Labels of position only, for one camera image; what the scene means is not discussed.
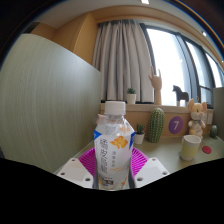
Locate flat round red coaster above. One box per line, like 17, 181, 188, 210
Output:
201, 145, 213, 155

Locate round purple number sign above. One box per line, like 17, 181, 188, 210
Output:
168, 115, 184, 135

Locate dark-framed window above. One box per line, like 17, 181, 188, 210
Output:
139, 23, 224, 108

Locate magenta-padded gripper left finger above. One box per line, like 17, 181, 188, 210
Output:
55, 147, 98, 190

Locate yellow and white cup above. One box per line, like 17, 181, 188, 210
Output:
179, 134, 202, 162

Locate ceiling lights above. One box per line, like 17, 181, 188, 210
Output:
139, 0, 208, 37

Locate clear white-labelled drink bottle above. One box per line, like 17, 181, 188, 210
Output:
93, 100, 136, 192

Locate yellow mouse plush toy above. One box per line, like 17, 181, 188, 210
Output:
186, 98, 208, 139

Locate grey curtain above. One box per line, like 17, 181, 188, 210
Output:
92, 19, 155, 103

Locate tall green cactus ornament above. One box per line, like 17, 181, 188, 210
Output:
147, 107, 166, 144

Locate grey-green desk partition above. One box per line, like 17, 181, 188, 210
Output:
0, 33, 103, 174
213, 87, 224, 141

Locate wooden hand model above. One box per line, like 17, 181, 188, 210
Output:
148, 65, 163, 106

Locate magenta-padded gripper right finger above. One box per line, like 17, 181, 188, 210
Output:
130, 147, 170, 189

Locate white wall socket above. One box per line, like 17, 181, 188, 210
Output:
204, 112, 214, 126

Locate small plant in white pot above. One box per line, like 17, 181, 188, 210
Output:
126, 87, 137, 105
133, 123, 146, 145

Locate black horse figurine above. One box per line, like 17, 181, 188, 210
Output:
172, 84, 190, 107

